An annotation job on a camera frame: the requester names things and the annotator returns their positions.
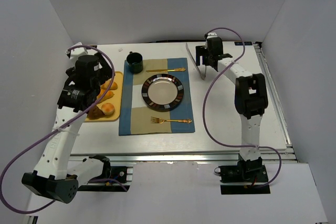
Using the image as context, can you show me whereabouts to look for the dark rimmed ceramic plate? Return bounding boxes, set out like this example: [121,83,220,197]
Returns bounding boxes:
[141,73,184,111]

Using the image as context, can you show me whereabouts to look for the yellow plastic tray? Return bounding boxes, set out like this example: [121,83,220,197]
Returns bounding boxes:
[85,71,123,122]

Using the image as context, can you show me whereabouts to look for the striped orange croissant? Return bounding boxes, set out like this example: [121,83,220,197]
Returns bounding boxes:
[97,89,114,103]

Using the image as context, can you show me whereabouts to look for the dark green mug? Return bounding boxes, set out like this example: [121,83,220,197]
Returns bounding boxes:
[126,51,143,74]

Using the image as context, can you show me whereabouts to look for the blue beige placemat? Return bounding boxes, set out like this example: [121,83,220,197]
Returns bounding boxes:
[119,58,195,136]

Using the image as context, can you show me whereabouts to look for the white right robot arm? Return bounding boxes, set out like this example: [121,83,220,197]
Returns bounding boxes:
[196,32,268,183]

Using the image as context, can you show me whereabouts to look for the brown chocolate croissant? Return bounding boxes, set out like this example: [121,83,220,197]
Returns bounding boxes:
[87,106,105,120]

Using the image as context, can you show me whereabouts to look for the round bread bun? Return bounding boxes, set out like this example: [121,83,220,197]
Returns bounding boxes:
[101,103,115,115]

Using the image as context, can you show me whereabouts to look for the striped bread roll far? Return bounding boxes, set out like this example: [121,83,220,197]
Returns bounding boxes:
[101,79,118,90]

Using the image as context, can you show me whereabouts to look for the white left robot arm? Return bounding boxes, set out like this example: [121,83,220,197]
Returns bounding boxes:
[22,43,114,204]

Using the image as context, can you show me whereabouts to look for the metal tongs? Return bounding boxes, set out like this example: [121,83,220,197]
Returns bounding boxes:
[185,42,207,81]

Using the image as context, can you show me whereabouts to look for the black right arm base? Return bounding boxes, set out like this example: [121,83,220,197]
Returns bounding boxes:
[214,165,271,195]

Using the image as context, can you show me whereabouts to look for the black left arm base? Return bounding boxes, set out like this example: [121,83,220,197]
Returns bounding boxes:
[78,166,133,192]

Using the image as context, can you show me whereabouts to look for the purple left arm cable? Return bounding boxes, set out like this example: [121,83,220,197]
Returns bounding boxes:
[0,45,116,214]

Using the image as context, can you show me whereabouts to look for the right blue logo sticker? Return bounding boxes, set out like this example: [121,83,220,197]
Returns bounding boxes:
[234,41,253,46]

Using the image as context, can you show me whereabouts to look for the gold knife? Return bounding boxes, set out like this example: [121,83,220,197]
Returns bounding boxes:
[146,68,186,73]

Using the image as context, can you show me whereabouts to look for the gold fork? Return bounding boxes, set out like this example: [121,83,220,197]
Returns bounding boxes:
[150,116,192,124]

